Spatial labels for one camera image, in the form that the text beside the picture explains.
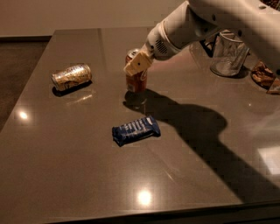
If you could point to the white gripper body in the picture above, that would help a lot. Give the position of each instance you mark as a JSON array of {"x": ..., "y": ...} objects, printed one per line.
[{"x": 158, "y": 44}]

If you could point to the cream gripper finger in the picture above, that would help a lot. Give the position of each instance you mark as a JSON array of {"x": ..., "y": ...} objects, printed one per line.
[{"x": 139, "y": 63}]

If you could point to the red coke can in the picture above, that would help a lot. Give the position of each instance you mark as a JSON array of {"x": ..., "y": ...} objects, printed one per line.
[{"x": 136, "y": 83}]

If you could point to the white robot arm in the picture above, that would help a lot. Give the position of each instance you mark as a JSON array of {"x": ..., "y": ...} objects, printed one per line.
[{"x": 255, "y": 23}]

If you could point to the silver gold can lying sideways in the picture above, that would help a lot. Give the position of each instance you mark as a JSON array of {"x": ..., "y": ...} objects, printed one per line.
[{"x": 71, "y": 77}]

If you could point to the blue rxbar blueberry bar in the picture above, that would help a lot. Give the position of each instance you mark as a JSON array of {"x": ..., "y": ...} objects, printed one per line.
[{"x": 134, "y": 131}]

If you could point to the clear glass jar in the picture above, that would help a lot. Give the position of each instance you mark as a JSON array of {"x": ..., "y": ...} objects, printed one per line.
[{"x": 229, "y": 54}]

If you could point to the brown snack packets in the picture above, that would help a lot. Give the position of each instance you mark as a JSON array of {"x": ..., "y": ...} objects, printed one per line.
[{"x": 265, "y": 78}]

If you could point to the jar of nuts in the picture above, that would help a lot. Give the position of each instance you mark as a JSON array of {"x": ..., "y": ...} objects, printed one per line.
[{"x": 275, "y": 4}]

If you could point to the black wire basket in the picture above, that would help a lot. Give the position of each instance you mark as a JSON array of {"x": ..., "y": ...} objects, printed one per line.
[{"x": 208, "y": 45}]

